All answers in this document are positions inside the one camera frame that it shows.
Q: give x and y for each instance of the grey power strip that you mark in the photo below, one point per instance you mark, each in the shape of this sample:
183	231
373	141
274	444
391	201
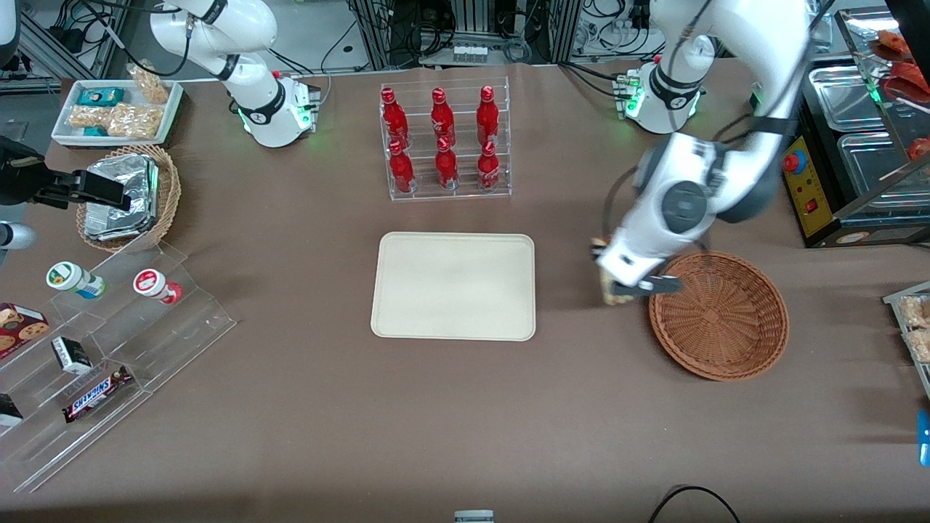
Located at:
469	53

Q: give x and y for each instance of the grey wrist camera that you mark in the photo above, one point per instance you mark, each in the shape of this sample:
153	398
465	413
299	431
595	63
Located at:
657	285
14	236

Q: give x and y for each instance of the clear bag of peanuts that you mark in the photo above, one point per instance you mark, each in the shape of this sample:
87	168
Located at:
134	121
87	116
149	83

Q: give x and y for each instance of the aluminium frame rail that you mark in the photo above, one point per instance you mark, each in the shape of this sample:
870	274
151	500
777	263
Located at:
65	43

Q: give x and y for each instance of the brown Snickers bar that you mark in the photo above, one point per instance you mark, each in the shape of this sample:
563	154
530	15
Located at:
94	396

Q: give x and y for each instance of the red cola bottle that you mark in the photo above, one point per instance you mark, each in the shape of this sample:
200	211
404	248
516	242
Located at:
487	120
488	171
446	168
394	120
442	120
402	171

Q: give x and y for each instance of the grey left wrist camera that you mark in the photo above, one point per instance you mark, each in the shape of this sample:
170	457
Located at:
657	285

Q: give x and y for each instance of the green capped yogurt bottle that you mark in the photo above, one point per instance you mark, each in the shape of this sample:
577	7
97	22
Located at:
65	277

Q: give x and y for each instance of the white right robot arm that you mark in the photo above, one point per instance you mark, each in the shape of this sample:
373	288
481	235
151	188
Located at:
254	94

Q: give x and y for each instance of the grey device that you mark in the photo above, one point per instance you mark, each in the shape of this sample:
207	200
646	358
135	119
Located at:
474	517

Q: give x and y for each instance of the black food warmer case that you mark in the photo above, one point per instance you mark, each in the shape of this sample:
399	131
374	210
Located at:
814	181

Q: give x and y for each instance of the beige rectangular tray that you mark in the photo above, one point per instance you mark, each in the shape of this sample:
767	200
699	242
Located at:
421	290

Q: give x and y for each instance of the clear acrylic stepped shelf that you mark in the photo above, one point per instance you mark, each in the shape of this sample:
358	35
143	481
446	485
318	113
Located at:
182	319

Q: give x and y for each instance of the red fried food piece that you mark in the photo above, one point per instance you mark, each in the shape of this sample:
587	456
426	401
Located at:
892	45
908	81

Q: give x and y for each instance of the red cookie box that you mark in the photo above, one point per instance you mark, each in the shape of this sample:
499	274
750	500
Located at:
22	327

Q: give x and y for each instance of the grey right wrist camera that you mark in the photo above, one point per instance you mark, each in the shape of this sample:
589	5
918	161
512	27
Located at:
14	236

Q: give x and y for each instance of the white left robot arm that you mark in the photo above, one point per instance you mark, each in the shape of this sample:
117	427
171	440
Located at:
763	65

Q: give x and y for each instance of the clear bag of rice snack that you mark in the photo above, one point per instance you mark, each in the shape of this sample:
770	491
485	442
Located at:
917	311
920	346

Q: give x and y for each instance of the triangular sandwich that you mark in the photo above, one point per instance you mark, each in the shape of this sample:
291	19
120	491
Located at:
617	296

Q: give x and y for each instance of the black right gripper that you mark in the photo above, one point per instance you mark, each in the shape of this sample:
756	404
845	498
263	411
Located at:
20	176

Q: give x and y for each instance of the grey metal snack tray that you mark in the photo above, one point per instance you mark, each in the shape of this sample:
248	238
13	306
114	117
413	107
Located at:
901	290

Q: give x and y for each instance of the silver foil wrapped package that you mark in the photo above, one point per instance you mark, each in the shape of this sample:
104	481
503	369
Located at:
142	181

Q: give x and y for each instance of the light tan wicker basket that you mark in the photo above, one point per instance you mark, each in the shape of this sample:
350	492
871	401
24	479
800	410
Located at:
168	196

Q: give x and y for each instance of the clear acrylic bottle rack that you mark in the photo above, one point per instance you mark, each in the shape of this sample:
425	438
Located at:
465	195

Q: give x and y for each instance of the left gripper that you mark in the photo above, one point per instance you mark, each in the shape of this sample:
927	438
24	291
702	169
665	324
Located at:
594	247

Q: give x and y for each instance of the small teal snack pack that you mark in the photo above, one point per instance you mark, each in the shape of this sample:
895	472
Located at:
94	131

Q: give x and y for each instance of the red capped yogurt bottle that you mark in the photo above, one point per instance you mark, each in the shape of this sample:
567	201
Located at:
150	282

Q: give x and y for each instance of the steel warmer pan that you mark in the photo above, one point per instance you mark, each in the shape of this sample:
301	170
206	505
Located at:
872	167
843	98

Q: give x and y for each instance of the small black white carton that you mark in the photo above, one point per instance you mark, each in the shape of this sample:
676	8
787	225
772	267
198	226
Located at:
70	354

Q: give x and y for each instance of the round brown wicker basket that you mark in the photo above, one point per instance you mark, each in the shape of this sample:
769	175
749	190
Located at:
716	316

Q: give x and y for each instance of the blue plastic object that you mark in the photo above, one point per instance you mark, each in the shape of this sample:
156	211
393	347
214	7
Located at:
925	439

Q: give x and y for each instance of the white rectangular snack tray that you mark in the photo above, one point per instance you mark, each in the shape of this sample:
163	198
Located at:
171	102

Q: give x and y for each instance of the teal snack box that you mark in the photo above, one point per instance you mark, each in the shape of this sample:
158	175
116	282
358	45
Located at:
102	96

